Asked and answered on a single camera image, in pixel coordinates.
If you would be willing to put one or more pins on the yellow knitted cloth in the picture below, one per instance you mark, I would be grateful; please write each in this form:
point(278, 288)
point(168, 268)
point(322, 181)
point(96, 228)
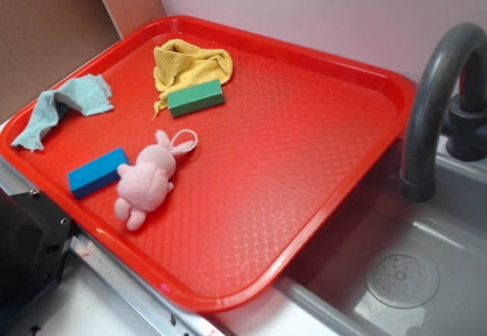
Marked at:
point(180, 65)

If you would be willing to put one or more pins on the red plastic tray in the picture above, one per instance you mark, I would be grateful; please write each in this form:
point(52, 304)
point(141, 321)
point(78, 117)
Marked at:
point(298, 130)

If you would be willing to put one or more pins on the grey plastic sink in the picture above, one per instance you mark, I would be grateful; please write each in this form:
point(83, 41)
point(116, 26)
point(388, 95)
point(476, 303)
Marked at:
point(382, 265)

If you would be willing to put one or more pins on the blue rectangular block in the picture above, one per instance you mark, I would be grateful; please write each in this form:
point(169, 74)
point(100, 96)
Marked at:
point(97, 173)

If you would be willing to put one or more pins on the green rectangular block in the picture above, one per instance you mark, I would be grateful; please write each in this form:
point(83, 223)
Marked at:
point(195, 98)

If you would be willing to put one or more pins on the pink plush bunny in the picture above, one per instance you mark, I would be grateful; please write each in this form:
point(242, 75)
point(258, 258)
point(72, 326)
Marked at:
point(144, 186)

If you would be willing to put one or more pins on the light blue cloth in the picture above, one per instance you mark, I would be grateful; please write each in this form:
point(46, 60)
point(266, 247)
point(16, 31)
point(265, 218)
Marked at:
point(88, 95)

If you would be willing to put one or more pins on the brown cardboard panel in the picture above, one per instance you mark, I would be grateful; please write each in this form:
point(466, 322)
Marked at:
point(42, 41)

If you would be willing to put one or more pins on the grey curved faucet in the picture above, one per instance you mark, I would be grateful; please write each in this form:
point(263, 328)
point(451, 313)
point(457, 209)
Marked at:
point(450, 101)

